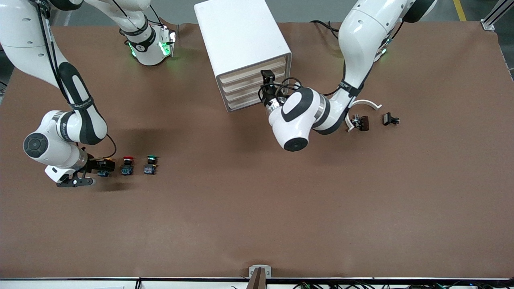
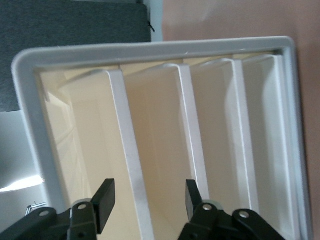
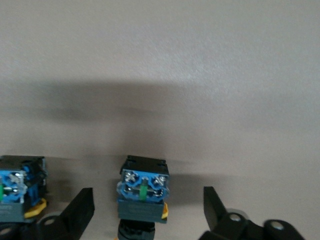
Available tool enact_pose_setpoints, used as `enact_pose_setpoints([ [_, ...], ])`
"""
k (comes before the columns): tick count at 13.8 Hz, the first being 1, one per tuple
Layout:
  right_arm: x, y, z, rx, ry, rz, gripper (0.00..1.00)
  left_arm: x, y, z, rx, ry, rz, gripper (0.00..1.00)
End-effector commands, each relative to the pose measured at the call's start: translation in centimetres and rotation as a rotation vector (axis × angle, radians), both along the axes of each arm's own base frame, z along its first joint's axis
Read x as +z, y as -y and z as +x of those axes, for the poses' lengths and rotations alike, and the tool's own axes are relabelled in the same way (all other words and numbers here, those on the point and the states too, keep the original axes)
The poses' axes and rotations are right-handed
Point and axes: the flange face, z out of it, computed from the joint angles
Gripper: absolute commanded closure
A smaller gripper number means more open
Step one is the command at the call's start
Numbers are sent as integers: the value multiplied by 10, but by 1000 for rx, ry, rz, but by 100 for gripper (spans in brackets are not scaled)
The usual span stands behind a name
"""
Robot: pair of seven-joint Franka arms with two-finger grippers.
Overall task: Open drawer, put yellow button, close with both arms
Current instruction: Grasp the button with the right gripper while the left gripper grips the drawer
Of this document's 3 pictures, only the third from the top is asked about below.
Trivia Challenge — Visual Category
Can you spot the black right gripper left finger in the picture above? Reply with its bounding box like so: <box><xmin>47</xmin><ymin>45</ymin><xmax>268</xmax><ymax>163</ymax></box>
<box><xmin>0</xmin><ymin>187</ymin><xmax>96</xmax><ymax>240</ymax></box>

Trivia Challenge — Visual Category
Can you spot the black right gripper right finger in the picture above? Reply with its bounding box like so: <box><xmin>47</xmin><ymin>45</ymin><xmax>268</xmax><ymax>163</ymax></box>
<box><xmin>199</xmin><ymin>186</ymin><xmax>308</xmax><ymax>240</ymax></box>

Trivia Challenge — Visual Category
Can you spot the blue push-button switch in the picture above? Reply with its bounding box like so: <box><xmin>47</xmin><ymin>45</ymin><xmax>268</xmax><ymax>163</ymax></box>
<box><xmin>115</xmin><ymin>154</ymin><xmax>171</xmax><ymax>240</ymax></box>

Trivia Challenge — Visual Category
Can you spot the red push button switch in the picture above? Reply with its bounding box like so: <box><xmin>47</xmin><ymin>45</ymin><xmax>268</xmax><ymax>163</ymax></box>
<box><xmin>0</xmin><ymin>155</ymin><xmax>49</xmax><ymax>226</ymax></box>

